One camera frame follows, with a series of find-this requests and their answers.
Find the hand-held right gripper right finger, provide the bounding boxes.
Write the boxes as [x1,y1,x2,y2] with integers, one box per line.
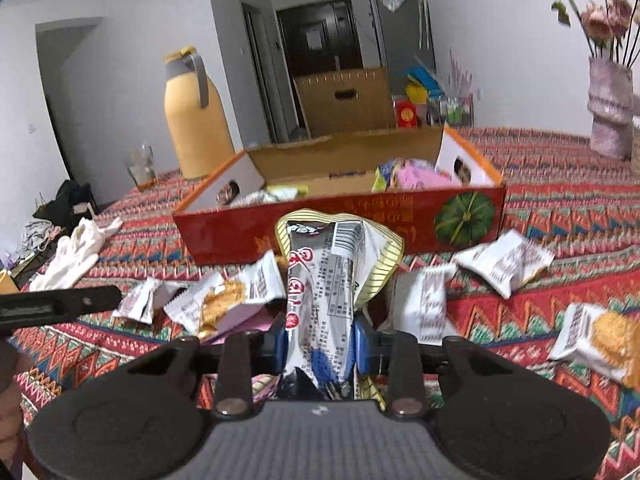
[351,321,519,420]

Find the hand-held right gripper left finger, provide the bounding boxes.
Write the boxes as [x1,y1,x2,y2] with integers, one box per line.
[125,327,292,420]

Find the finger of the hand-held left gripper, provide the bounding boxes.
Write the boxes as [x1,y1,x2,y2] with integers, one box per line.
[0,286,124,333]

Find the white biscuit snack packet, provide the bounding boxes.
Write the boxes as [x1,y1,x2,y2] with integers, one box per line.
[164,250,287,337]
[547,302,640,389]
[392,262,458,347]
[452,229,557,301]
[111,277,174,325]

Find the large silver snack packet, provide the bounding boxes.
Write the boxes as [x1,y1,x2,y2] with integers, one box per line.
[275,209,405,402]

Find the red cardboard box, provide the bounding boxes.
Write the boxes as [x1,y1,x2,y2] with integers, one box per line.
[171,125,507,267]

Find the person's left hand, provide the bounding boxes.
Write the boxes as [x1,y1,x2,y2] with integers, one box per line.
[0,344,36,442]

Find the pink snack packet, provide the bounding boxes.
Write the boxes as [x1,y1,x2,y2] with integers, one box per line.
[395,159,454,190]
[210,310,274,346]

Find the pile of light clothes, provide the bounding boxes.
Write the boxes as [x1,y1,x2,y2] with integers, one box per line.
[19,220,64,257]

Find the black bag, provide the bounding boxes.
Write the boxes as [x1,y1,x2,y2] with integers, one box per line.
[32,180,99,221]

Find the glass cup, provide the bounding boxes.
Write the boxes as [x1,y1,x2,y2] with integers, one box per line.
[126,144,159,191]

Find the multicolour snack packet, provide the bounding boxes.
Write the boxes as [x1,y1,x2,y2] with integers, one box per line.
[372,159,407,192]

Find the yellow thermos jug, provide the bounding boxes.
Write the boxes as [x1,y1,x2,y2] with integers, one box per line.
[164,46,236,180]

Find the brown cardboard box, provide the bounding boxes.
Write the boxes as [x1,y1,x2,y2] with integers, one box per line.
[292,66,399,140]

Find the red gift box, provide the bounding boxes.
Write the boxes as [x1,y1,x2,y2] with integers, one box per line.
[395,100,419,129]

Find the metal trolley rack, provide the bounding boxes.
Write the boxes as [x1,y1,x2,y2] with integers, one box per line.
[427,95,474,129]

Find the blue plastic object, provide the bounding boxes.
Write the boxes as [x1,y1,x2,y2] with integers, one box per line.
[407,65,441,92]

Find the grey interior door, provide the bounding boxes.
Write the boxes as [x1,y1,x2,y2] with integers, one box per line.
[241,2,276,144]

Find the purple decorative grass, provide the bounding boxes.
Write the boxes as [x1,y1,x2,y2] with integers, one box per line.
[447,50,474,99]

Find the dark entrance door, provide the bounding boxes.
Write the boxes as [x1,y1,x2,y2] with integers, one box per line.
[276,0,364,79]

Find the grey refrigerator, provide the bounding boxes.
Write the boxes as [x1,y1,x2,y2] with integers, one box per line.
[368,0,437,69]

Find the pink textured vase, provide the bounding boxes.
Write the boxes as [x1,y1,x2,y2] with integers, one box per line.
[587,56,636,161]

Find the bunch of dried roses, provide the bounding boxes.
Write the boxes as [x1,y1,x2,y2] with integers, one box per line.
[527,0,640,69]

